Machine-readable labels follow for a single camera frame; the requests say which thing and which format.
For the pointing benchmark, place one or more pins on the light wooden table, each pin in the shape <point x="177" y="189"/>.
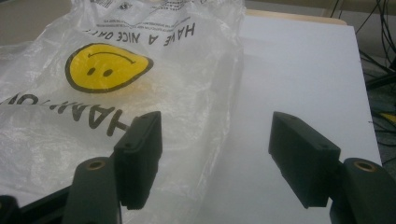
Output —
<point x="295" y="15"/>

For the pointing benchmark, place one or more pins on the white flat board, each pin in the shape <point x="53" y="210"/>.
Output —
<point x="295" y="77"/>

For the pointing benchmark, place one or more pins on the clear plastic bag yellow smiley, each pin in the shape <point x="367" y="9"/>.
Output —
<point x="93" y="130"/>

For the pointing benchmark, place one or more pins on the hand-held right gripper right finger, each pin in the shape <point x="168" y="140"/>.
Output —
<point x="300" y="158"/>

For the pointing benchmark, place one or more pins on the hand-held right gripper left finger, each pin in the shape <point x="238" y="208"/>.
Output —
<point x="140" y="161"/>

